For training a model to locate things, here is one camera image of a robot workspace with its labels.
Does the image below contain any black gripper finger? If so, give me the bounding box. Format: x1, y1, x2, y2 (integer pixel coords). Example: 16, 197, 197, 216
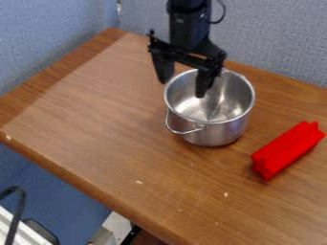
152, 53, 175, 84
195, 69, 217, 99

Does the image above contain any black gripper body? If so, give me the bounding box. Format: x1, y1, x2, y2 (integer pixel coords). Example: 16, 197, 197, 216
147, 11, 227, 74

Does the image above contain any metal pot with handles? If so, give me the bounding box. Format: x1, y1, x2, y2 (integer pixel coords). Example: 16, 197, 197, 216
163, 69, 255, 146

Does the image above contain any red block object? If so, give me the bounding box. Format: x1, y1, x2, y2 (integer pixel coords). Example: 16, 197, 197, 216
252, 122, 325, 181

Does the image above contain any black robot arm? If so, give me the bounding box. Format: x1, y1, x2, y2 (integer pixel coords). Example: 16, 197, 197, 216
147, 0, 227, 98

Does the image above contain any white table support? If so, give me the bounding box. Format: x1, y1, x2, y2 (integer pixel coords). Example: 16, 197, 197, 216
86, 212, 132, 245

